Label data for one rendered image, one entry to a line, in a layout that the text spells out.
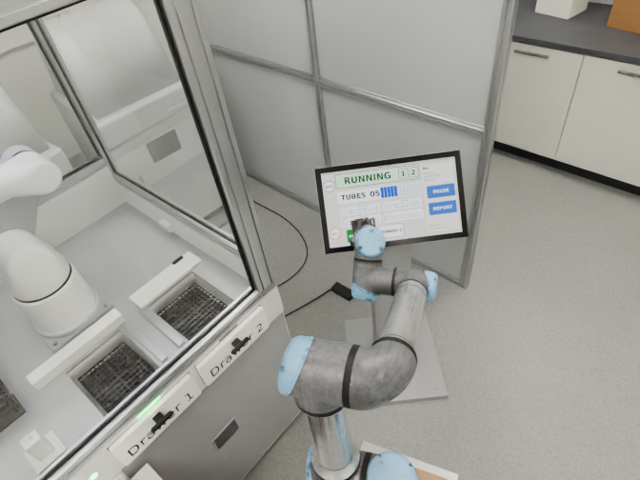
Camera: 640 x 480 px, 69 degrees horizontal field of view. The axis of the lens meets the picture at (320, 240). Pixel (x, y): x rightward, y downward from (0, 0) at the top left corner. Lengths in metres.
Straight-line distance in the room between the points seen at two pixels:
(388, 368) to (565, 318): 2.04
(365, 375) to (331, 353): 0.07
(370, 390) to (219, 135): 0.71
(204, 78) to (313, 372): 0.69
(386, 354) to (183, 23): 0.78
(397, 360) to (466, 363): 1.68
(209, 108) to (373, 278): 0.58
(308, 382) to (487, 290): 2.07
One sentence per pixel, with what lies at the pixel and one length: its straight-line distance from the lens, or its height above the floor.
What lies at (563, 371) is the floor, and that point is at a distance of 2.64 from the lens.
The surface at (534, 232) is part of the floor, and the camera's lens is 3.23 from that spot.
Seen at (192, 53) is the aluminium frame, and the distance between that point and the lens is 1.12.
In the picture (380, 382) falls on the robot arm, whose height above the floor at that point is 1.42.
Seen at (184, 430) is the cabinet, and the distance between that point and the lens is 1.72.
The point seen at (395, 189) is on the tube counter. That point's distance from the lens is 1.68.
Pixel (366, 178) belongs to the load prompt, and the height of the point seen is 1.15.
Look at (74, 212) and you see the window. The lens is 1.09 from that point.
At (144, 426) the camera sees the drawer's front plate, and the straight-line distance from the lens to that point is 1.53.
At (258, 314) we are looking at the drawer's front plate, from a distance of 1.60.
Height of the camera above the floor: 2.17
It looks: 44 degrees down
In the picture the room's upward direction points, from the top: 9 degrees counter-clockwise
